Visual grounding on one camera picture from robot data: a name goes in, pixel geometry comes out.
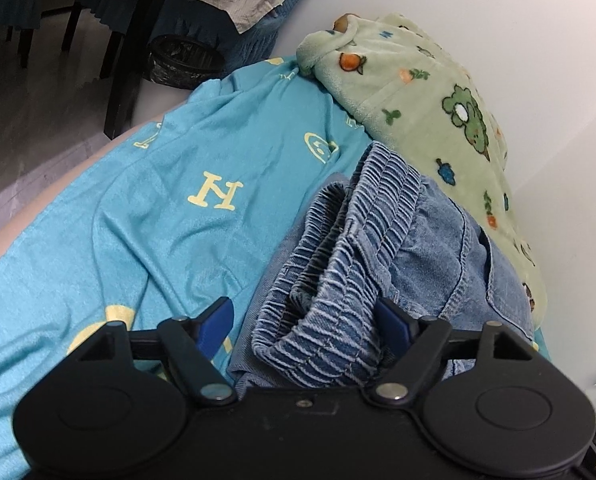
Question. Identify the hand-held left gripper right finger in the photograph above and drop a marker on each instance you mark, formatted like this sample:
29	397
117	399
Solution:
392	325

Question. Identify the green dinosaur fleece blanket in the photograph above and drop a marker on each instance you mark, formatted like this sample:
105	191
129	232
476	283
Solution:
427	110

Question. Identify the blue denim jeans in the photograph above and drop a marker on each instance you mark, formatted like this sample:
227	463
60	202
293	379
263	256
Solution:
377	260

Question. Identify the light blue printed shirt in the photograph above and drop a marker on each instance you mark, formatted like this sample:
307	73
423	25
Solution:
168	200

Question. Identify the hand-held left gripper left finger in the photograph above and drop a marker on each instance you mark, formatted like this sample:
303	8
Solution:
213	322

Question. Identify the black wooden chair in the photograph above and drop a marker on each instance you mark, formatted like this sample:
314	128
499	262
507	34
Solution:
138	45

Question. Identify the black trash bin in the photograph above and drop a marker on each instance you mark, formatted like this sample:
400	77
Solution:
183	62

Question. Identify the bed with teal skirt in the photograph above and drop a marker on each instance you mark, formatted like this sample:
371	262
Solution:
218	15

